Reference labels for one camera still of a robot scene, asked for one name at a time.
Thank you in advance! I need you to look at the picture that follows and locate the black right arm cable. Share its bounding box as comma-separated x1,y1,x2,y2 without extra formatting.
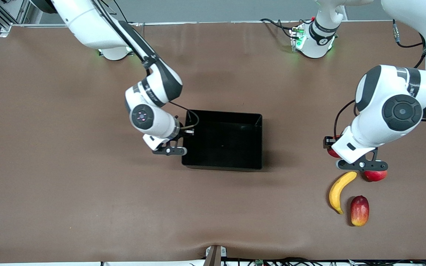
169,101,199,130

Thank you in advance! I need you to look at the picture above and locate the silver table edge rail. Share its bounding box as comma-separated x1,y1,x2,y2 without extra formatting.
0,20,395,28

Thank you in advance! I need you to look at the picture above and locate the red yellow mango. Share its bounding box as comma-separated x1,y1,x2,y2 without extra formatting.
350,195,370,227

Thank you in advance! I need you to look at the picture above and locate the grey metal clamp bracket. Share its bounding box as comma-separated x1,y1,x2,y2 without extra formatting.
205,245,227,266

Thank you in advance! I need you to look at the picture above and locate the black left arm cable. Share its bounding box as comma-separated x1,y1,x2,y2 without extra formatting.
333,99,358,139

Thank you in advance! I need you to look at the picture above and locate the small red yellow apple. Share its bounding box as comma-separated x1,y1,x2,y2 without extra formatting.
327,135,344,159

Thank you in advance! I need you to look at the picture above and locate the brown table mat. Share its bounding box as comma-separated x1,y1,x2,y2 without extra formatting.
0,21,426,263

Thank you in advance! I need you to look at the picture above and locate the black base cable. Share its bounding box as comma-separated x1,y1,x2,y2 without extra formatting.
260,18,299,40

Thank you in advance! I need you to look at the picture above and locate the yellow banana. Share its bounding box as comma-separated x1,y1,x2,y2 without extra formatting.
329,171,358,215

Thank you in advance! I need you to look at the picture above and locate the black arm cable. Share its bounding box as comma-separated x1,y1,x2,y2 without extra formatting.
169,101,199,130
333,99,358,139

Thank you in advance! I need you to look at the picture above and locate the black plastic box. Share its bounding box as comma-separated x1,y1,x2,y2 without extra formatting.
182,109,263,171

